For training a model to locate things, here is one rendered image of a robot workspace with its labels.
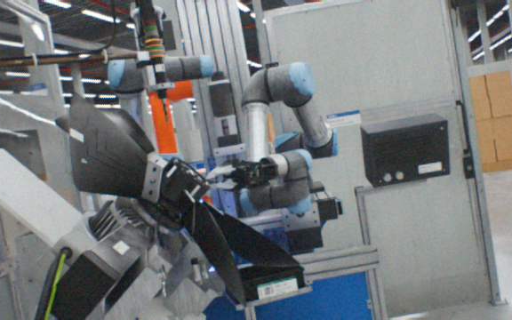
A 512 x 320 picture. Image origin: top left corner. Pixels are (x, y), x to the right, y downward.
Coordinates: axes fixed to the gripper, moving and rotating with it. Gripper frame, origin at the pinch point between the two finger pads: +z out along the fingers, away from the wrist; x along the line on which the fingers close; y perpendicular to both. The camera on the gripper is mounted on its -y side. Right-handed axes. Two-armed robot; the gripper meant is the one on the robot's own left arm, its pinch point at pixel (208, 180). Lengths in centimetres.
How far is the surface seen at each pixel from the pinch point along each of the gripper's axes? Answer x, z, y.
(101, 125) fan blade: -20.1, 35.8, 19.1
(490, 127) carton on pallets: 82, -745, -313
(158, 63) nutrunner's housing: -33.1, 11.8, 1.9
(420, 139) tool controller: -3, -65, 24
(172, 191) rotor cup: -2.8, 20.4, 16.2
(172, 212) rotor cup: 2.7, 20.1, 14.1
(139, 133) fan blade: -15.8, 17.2, -3.6
